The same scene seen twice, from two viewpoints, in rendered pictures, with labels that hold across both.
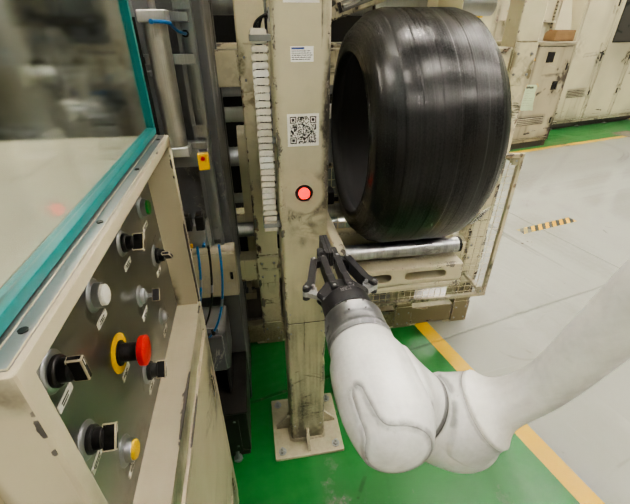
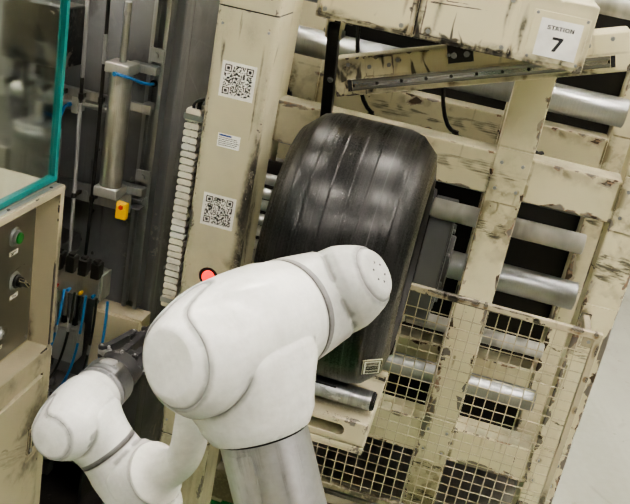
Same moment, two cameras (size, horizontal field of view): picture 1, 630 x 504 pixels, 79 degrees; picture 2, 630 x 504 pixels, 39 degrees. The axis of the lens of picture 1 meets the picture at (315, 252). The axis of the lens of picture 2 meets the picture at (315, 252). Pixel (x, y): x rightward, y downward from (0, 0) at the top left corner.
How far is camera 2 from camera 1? 1.16 m
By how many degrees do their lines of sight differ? 19
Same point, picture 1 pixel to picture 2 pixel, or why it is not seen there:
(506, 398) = (157, 457)
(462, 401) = (132, 451)
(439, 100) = (313, 226)
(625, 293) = not seen: hidden behind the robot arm
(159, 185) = (44, 223)
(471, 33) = (381, 171)
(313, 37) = (241, 130)
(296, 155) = (206, 234)
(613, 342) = not seen: hidden behind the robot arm
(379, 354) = (81, 385)
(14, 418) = not seen: outside the picture
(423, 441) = (64, 435)
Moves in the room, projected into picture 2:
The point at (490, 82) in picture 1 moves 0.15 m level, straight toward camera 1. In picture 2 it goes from (373, 225) to (317, 235)
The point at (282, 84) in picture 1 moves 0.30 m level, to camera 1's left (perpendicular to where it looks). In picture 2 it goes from (205, 163) to (89, 126)
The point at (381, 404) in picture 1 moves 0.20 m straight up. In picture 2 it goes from (53, 405) to (63, 289)
